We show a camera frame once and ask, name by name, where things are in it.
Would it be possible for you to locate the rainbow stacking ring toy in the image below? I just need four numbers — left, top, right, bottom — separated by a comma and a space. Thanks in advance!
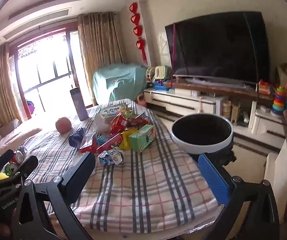
271, 86, 286, 118

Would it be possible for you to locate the red soda can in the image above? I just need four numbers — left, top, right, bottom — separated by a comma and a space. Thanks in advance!
14, 146, 27, 164

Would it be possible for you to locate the plaid blanket table cover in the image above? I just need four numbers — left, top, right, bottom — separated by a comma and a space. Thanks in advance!
23, 99, 221, 237

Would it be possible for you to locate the yellow plastic bag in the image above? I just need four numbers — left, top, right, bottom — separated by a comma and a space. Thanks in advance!
119, 127, 138, 150

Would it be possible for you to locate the pink plastic wrapper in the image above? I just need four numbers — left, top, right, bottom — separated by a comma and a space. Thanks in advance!
128, 113, 151, 127

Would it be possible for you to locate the green soda can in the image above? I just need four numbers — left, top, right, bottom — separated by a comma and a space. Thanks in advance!
4, 163, 18, 176

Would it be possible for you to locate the red hanging lantern decoration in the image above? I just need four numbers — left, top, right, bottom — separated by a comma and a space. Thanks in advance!
129, 2, 147, 64

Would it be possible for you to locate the white round trash bin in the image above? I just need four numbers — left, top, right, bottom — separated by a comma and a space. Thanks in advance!
171, 113, 234, 155

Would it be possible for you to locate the red snack bag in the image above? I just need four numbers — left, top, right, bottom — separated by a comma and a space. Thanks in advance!
110, 113, 128, 134

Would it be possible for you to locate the white TV cabinet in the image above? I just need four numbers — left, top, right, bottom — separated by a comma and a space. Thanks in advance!
143, 87, 287, 151

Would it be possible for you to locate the purple tall thermos bottle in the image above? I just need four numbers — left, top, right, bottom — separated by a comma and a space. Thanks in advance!
70, 87, 89, 121

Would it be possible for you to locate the green carton box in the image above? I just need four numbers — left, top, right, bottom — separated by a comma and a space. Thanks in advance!
128, 125, 155, 153

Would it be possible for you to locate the dark blue plastic wrapper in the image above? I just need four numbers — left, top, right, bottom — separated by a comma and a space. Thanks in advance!
69, 127, 85, 148

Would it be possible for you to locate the beige right curtain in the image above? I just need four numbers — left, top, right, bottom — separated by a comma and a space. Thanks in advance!
77, 12, 126, 106

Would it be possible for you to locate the blue dumbbell shaped toy package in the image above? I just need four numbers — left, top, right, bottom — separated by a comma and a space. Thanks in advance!
96, 135, 111, 145

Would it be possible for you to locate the white crumpled tissue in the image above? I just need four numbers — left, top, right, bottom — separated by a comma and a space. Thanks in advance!
94, 113, 110, 133

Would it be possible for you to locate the crushed blue white can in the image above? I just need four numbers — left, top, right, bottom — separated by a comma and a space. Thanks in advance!
98, 146, 124, 166

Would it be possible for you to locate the teal cloth covered box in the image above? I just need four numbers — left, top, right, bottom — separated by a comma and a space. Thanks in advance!
92, 63, 147, 105

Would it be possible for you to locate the red round ball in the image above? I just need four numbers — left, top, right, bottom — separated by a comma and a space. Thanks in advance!
55, 117, 72, 134

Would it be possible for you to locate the yellow toy cash register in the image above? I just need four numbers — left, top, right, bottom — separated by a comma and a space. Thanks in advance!
146, 66, 172, 91

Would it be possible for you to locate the black flat screen television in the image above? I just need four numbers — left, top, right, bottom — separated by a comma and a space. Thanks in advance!
165, 11, 271, 85

